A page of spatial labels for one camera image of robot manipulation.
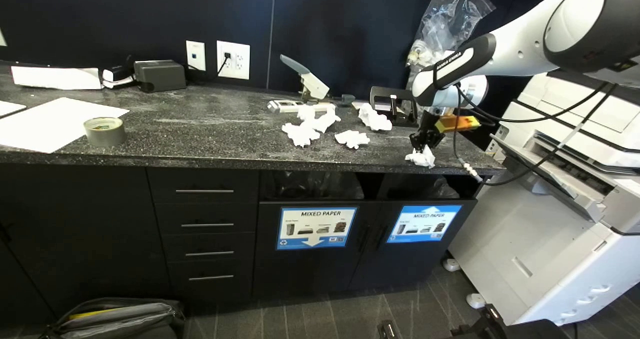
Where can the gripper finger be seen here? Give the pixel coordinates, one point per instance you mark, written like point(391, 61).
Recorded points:
point(433, 142)
point(416, 142)

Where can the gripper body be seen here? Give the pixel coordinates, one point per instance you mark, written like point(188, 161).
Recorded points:
point(431, 124)

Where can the white tissue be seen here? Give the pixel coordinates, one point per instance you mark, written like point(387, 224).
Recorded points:
point(375, 119)
point(320, 119)
point(422, 158)
point(301, 134)
point(352, 138)

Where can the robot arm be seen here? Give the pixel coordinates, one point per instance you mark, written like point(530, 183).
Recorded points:
point(520, 49)

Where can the black bin bag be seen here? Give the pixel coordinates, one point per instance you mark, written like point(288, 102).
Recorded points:
point(310, 185)
point(425, 188)

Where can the black bin door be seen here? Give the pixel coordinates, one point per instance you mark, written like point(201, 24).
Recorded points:
point(310, 269)
point(400, 264)

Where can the blue and white paper sign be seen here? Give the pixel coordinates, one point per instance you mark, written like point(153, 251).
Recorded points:
point(316, 227)
point(424, 224)

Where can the clear plastic bag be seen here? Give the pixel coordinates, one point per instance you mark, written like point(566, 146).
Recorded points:
point(447, 24)

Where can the large grey stapler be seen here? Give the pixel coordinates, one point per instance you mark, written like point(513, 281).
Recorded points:
point(310, 81)

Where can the white flat stapler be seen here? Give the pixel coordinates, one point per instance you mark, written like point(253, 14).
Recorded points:
point(285, 106)

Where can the white office printer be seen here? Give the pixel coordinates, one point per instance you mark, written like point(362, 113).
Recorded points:
point(560, 219)

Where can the drawer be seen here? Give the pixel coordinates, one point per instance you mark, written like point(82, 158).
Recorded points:
point(205, 179)
point(212, 243)
point(210, 215)
point(215, 289)

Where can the black box device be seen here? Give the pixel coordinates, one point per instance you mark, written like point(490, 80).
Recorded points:
point(160, 76)

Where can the black and white label maker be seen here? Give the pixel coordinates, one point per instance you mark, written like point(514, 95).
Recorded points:
point(117, 75)

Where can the grey bag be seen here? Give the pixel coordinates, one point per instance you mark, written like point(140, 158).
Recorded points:
point(117, 319)

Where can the white paper sheet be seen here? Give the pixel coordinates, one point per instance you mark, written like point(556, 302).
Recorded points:
point(7, 107)
point(50, 124)

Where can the folded white paper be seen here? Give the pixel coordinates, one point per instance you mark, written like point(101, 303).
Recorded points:
point(55, 77)

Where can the white wall socket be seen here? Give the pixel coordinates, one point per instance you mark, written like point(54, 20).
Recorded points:
point(233, 60)

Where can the white wall data plate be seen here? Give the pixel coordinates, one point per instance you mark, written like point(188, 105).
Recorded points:
point(195, 55)

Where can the grey duct tape roll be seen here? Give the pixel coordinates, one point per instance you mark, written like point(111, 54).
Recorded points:
point(104, 133)

